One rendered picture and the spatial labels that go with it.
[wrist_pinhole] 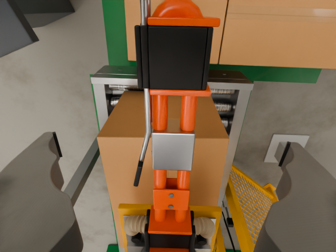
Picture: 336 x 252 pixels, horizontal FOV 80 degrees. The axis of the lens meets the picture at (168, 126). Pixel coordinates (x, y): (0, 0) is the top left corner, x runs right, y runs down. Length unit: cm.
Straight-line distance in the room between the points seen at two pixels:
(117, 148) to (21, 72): 134
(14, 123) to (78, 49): 90
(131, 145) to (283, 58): 74
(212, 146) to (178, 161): 33
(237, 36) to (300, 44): 27
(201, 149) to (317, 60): 69
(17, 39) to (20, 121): 129
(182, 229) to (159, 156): 17
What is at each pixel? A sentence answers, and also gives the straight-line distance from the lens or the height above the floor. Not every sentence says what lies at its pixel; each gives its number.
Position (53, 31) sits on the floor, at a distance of 166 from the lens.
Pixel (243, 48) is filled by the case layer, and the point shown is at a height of 54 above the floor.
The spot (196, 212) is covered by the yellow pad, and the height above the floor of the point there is 109.
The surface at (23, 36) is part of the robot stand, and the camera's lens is 86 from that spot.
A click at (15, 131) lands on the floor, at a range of 218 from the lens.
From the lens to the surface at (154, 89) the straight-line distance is 25.
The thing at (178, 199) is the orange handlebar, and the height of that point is 121.
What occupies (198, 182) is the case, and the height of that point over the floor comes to 95.
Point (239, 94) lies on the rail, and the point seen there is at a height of 60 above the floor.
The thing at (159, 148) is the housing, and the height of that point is 121.
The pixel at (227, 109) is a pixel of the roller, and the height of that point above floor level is 55.
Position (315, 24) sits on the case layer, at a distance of 107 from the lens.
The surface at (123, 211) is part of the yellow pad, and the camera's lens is 62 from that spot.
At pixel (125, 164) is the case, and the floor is 95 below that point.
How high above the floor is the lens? 145
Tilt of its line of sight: 60 degrees down
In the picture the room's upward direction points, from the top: 177 degrees counter-clockwise
